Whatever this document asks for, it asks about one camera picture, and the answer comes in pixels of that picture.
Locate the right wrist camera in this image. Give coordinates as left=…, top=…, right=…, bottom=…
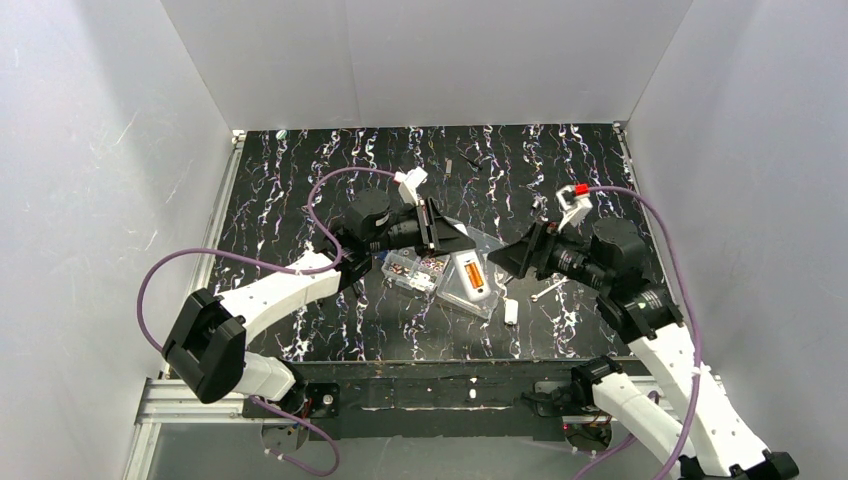
left=555, top=183, right=593, bottom=232

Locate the white battery cover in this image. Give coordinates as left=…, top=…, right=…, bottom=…
left=504, top=298, right=518, bottom=326

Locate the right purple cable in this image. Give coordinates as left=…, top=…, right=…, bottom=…
left=572, top=186, right=702, bottom=480

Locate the clear plastic parts box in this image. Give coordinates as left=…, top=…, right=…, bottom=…
left=381, top=224, right=510, bottom=320

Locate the purple cable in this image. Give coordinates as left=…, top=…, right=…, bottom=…
left=137, top=166, right=399, bottom=478
left=572, top=186, right=702, bottom=480

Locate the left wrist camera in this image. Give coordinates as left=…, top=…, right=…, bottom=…
left=393, top=167, right=428, bottom=205

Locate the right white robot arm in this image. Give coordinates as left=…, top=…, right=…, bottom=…
left=487, top=217, right=800, bottom=479

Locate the white remote control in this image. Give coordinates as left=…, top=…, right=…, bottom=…
left=451, top=250, right=491, bottom=302

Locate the orange battery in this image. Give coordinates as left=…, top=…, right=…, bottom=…
left=465, top=262, right=483, bottom=289
left=466, top=262, right=485, bottom=290

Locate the small silver wrench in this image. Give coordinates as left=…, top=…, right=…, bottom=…
left=530, top=277, right=569, bottom=303

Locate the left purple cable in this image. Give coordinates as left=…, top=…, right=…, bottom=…
left=137, top=166, right=399, bottom=478

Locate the aluminium frame rail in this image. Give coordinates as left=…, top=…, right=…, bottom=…
left=136, top=379, right=250, bottom=425

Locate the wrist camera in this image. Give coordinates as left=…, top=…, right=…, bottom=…
left=555, top=183, right=593, bottom=232
left=393, top=167, right=428, bottom=205

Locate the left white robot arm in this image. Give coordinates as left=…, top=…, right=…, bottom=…
left=162, top=189, right=475, bottom=404

